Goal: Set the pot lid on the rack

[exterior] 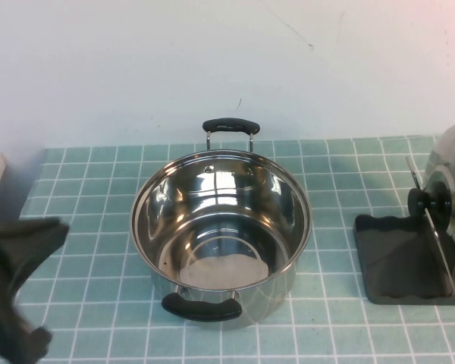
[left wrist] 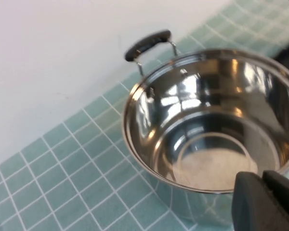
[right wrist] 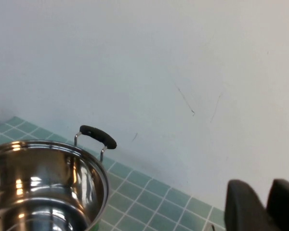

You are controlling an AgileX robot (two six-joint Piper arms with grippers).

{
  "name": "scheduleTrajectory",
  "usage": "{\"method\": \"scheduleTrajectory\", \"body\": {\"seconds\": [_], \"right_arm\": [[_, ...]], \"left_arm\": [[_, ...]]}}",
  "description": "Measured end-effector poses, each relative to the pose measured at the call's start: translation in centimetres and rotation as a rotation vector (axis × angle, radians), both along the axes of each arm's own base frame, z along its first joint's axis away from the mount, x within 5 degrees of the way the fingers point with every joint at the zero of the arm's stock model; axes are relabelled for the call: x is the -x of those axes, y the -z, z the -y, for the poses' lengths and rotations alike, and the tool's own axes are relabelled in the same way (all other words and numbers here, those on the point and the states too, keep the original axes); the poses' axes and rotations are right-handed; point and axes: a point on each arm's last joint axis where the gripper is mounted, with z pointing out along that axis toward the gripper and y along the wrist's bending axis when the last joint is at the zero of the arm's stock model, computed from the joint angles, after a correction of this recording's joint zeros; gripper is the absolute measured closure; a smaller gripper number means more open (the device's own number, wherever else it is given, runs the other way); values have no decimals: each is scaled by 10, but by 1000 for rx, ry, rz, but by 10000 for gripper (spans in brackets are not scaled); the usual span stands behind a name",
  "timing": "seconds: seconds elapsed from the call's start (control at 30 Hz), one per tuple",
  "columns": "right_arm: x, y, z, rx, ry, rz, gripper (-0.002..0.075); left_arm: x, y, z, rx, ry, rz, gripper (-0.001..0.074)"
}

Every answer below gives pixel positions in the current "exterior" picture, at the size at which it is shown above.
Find stainless steel lid black knob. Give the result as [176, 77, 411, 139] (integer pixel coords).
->
[407, 115, 455, 287]

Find stainless steel pot black handles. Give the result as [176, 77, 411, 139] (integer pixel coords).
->
[130, 117, 314, 331]

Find teal tile-pattern table mat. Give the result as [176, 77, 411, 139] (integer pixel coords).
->
[0, 134, 455, 364]

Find dark grey lid rack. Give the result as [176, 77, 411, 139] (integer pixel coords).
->
[353, 155, 455, 306]

